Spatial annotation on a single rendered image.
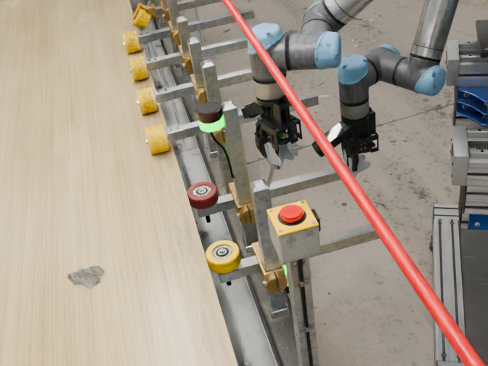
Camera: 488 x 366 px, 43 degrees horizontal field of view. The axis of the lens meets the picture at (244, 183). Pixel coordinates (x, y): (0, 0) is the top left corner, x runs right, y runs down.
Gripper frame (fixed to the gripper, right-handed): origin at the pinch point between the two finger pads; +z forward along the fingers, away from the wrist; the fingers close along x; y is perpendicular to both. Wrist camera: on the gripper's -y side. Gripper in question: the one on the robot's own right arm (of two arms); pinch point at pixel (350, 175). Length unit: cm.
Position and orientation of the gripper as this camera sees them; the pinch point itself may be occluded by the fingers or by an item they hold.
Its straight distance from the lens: 175.7
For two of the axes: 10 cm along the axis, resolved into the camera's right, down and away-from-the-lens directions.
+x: -2.4, -5.6, 7.9
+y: 9.6, -2.6, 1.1
